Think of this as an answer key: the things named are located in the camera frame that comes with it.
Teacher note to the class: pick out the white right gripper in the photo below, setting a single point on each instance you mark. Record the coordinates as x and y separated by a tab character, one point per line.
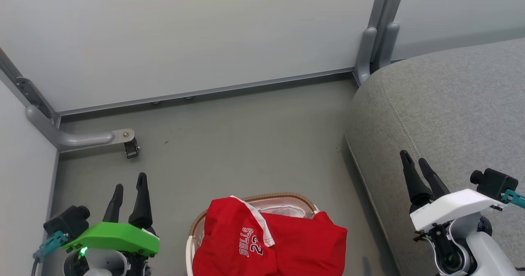
449	208

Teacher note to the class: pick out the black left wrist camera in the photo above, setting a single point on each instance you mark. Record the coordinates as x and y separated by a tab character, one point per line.
67	222

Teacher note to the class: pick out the teal camera connector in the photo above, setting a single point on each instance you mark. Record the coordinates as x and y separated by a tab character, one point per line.
49	245
516	199

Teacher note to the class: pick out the teal left camera connector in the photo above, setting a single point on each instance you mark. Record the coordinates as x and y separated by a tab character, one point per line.
49	245

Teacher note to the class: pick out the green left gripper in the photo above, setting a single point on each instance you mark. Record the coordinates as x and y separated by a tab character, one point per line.
112	237

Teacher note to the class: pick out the grey curved partition foot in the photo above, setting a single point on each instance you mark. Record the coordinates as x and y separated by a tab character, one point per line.
78	138

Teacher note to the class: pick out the grey fabric sofa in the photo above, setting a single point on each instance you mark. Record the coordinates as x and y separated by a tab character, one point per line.
451	116

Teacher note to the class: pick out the teal right camera connector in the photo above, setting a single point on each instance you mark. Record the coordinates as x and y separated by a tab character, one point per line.
516	199

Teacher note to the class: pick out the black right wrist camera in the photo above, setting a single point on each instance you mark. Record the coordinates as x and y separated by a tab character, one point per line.
494	183

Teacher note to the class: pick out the grey slotted corner post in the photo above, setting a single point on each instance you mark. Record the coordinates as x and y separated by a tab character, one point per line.
28	89

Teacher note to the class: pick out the red Bulls jersey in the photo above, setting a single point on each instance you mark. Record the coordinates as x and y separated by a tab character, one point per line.
283	243

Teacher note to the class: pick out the white basket liner bag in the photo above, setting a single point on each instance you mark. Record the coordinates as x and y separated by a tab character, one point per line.
287	210

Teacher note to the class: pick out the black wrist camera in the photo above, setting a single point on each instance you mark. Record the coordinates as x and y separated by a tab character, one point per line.
494	183
67	222

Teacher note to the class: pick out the grey partition bottom rail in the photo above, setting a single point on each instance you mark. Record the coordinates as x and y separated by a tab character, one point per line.
205	92

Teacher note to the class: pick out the white laundry basket brown rim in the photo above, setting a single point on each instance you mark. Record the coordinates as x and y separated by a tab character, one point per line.
197	231

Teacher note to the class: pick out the small black caster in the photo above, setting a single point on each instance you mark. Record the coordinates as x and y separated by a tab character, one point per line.
131	148

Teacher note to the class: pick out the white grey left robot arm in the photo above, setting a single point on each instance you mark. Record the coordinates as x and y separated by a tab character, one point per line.
98	265

